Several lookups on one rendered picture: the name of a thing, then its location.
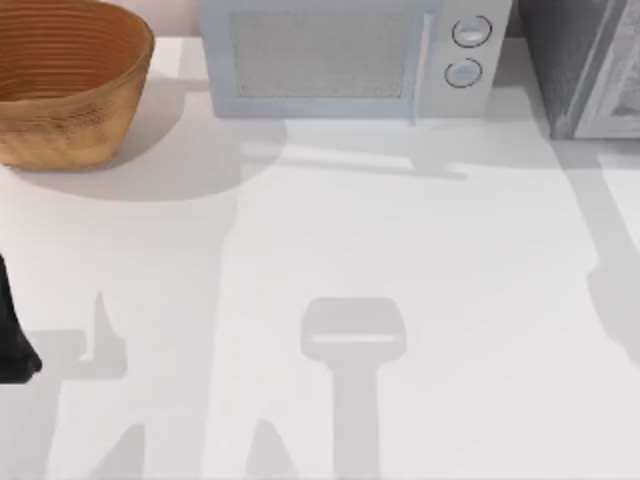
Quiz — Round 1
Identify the microwave door handle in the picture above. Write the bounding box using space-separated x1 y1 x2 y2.
409 12 435 126

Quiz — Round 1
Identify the pale microwave oven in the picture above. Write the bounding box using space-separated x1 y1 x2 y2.
192 0 515 123

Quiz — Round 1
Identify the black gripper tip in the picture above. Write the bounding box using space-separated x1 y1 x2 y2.
0 254 43 385

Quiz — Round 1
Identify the round microwave knob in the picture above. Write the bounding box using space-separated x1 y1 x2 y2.
443 57 484 90
451 15 494 49

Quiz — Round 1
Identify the grey cabinet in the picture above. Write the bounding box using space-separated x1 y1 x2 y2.
517 0 640 141

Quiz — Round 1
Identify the brown woven basket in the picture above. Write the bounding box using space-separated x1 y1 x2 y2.
0 0 156 171

